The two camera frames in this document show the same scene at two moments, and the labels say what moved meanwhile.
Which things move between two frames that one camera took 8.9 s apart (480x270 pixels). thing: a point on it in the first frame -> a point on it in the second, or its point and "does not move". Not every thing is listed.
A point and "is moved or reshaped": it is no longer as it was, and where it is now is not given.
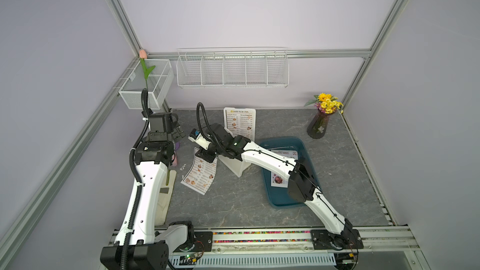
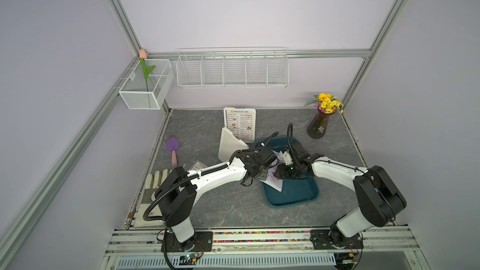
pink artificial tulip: x=143 y=55 does not move
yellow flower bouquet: x=326 y=103 does not move
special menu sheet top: x=277 y=180 is moved or reshaped
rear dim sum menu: x=240 y=122 does not move
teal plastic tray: x=279 y=195 does not move
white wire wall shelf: x=233 y=67 does not move
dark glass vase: x=318 y=126 does not move
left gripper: x=178 y=129 -> x=264 y=175
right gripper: x=204 y=155 -> x=280 y=173
